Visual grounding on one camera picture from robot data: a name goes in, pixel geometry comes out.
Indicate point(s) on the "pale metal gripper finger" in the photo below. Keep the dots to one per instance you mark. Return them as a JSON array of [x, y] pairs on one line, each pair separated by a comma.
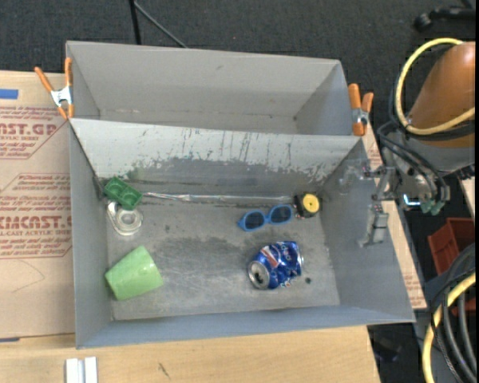
[[355, 173], [377, 226]]

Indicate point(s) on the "yellow and black round toy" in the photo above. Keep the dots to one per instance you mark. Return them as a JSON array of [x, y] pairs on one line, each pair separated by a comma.
[[310, 204]]

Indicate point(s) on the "blue sunglasses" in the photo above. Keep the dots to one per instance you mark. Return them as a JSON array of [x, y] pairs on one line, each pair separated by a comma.
[[259, 218]]

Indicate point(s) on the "crushed blue soda can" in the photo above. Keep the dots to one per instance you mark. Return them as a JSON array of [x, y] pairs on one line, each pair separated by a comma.
[[277, 263]]

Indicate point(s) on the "grey metal bin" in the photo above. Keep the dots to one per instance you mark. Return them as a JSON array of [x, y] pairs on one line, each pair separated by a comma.
[[223, 253]]

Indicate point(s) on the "green toy brick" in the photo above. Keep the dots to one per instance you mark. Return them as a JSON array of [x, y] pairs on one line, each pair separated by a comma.
[[121, 192]]

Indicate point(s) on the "light green cup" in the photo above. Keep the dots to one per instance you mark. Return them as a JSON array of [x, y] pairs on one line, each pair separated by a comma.
[[133, 273]]

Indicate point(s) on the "brown cardboard board red print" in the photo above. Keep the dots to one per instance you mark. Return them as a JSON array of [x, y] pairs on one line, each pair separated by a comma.
[[32, 253]]

